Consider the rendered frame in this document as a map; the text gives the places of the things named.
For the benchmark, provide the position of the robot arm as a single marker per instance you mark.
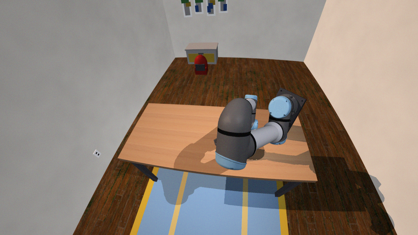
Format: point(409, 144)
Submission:
point(238, 135)

